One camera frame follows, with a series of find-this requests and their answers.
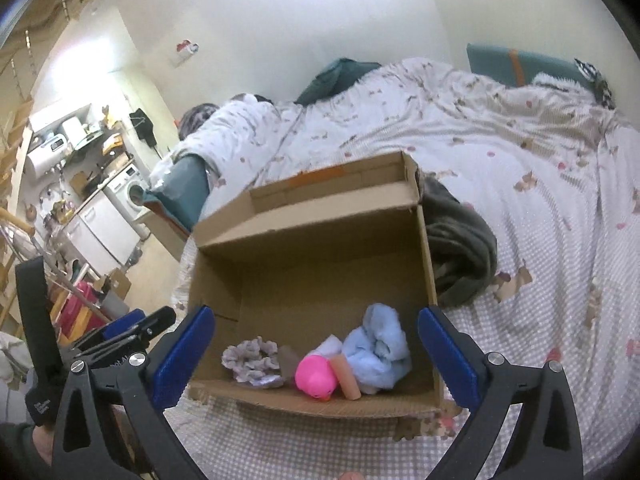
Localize grey ruffled scrunchie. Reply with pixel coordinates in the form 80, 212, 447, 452
221, 336, 284, 389

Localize light blue plush toy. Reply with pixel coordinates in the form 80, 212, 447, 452
306, 304, 412, 394

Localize pink rubber duck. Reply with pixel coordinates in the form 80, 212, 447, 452
294, 354, 338, 401

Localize peach silicone cone toy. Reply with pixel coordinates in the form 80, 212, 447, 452
329, 353, 361, 401

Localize green sleeve left forearm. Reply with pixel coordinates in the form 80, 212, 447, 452
1, 422, 55, 480

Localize left hand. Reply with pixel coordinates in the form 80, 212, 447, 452
32, 426, 54, 466

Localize pink red bag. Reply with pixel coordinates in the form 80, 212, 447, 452
58, 281, 105, 337

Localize small cardboard box on floor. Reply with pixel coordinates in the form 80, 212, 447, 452
94, 269, 131, 299

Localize white cabinet drawers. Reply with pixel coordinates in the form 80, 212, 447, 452
61, 191, 150, 275

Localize white washing machine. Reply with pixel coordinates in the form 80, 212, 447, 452
104, 162, 148, 222

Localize white kitchen appliance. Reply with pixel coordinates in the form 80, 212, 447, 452
25, 133, 68, 181

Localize brown cardboard box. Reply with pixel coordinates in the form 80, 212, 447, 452
189, 152, 442, 418

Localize dark grey folded blanket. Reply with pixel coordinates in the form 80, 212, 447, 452
416, 170, 498, 307

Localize black hanging bag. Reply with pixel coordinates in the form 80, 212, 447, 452
129, 108, 157, 150

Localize white patterned duvet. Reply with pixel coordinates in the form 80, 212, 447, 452
152, 58, 639, 479

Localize dark green cushion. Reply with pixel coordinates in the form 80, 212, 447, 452
295, 58, 381, 106

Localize teal pillow at headboard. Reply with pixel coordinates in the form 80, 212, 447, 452
466, 44, 593, 90

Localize teal bed frame corner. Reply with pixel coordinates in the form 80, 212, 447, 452
142, 155, 209, 235

